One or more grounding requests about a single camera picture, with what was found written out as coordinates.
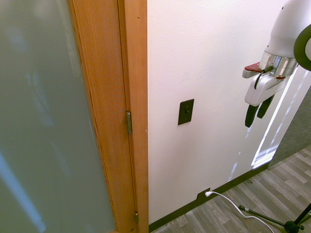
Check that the dark wall outlet plate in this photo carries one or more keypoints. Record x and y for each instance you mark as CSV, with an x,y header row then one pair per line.
x,y
202,193

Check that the small metal door hinge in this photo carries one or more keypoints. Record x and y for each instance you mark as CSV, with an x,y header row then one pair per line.
x,y
136,216

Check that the dark light switch plate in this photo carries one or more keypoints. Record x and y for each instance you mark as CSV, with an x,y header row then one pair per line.
x,y
185,111

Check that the red and grey wrist camera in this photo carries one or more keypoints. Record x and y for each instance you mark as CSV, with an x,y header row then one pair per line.
x,y
251,69

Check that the wooden door with frosted glass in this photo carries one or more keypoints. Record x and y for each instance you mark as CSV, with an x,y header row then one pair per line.
x,y
56,116

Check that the black tripod stand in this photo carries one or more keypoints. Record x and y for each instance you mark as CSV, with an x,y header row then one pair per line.
x,y
286,218

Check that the large metal door hinge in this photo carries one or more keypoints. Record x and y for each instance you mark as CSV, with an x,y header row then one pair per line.
x,y
129,122

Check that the wooden door frame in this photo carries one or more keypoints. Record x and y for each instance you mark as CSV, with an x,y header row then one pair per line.
x,y
137,97

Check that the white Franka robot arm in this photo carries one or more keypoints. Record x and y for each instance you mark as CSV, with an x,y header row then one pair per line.
x,y
281,31

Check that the dark baseboard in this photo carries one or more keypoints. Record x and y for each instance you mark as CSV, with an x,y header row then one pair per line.
x,y
209,196

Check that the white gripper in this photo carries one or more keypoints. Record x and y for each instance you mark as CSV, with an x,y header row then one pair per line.
x,y
261,88

